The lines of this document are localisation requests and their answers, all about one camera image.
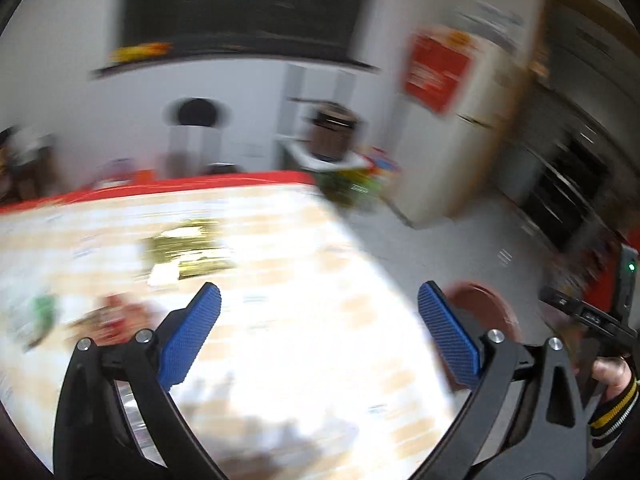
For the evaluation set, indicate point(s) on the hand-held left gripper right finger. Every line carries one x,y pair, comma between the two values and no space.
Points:
450,340

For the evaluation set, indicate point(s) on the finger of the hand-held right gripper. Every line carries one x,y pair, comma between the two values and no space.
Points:
585,312

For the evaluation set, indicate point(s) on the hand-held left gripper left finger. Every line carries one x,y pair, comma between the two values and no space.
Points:
192,340

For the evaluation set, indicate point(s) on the brown round waste bin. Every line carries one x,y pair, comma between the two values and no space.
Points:
482,307

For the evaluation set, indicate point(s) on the brown red wrapper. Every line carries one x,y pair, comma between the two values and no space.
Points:
112,317

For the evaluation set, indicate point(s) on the gold foil wrapper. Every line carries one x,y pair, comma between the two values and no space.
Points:
187,250

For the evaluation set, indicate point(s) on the white green plastic bag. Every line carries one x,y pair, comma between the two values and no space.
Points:
37,315

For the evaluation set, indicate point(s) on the person's right hand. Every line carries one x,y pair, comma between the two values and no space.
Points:
609,375

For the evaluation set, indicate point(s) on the black built-in oven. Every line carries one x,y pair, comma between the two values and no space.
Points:
565,195

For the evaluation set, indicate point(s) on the red plastic stool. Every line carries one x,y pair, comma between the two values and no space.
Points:
142,176

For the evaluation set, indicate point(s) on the white refrigerator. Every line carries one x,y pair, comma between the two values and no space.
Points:
460,160

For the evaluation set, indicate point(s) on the colourful shopping bag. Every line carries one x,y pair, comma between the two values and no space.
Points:
360,180

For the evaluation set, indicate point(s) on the black rack white shelf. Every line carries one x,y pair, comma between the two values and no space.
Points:
325,160

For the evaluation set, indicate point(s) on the black round stool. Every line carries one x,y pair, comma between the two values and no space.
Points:
197,112

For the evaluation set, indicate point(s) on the brown pressure cooker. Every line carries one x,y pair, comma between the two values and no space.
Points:
332,132

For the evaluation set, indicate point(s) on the black round basket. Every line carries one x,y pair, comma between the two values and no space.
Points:
25,170

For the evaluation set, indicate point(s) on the red printed cloth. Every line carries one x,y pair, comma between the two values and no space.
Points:
440,70

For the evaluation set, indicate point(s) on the black window sill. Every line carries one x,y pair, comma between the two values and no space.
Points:
225,57

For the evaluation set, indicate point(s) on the yellow snack packet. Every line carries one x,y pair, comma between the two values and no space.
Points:
140,52

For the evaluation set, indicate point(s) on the dark window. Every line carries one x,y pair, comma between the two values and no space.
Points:
250,0

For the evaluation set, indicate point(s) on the wooden door frame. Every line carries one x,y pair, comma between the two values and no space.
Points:
500,150

